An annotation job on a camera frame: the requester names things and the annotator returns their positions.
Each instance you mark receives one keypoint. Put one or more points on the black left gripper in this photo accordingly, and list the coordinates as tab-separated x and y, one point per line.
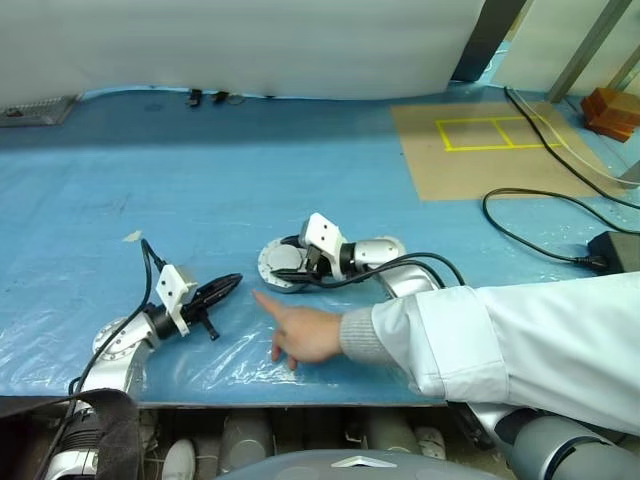
202	312

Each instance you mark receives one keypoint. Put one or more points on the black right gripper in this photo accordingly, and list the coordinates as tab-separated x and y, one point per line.
320	262

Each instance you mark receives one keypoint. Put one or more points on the round silver motor housing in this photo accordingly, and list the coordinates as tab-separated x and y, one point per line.
282	288

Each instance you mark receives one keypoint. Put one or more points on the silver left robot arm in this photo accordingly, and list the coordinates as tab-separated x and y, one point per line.
117	350

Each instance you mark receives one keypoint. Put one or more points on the white sleeved person forearm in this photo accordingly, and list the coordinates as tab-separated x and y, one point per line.
500	350

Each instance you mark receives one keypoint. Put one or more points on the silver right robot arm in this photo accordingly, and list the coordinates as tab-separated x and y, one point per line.
410	277

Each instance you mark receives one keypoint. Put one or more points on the bare person hand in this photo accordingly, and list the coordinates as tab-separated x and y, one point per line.
310	335

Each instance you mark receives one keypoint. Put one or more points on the small beige tape scrap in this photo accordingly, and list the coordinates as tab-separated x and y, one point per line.
134	236

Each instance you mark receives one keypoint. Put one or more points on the blue plastic table cover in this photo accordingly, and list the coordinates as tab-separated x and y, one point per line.
150	175

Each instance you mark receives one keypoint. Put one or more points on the grey rounded leg cylinder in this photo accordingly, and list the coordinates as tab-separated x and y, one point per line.
392	432
245	435

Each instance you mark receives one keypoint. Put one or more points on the white shoe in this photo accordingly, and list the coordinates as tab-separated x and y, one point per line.
430	442
179	457

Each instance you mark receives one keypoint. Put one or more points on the brown cardboard sheet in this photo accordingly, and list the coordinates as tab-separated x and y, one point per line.
445	175

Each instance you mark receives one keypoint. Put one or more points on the small black clip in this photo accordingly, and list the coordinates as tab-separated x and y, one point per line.
219	96
194	97

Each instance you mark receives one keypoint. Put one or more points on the grey robot torso top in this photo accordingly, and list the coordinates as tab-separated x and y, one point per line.
350	467

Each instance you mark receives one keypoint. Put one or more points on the white foam backdrop sheet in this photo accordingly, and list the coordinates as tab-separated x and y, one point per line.
250	45

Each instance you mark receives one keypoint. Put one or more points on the grey metal tray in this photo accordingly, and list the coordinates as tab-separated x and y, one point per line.
40	110

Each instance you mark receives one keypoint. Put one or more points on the dark grey pillar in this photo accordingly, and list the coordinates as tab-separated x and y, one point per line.
487	40

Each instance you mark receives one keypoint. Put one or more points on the black power adapter brick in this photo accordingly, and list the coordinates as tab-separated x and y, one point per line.
622	250

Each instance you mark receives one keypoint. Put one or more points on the orange wooden block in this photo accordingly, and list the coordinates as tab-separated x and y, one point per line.
610	110

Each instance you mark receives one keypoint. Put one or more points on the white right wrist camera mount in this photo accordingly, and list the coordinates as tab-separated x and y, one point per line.
322	235

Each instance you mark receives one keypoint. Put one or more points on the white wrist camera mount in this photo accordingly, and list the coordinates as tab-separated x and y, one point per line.
322	235
172	295

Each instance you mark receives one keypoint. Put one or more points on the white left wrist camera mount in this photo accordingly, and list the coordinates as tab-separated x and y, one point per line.
172	295

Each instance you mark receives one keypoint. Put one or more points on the aluminium frame post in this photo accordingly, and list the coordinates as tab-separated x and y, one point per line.
585	50

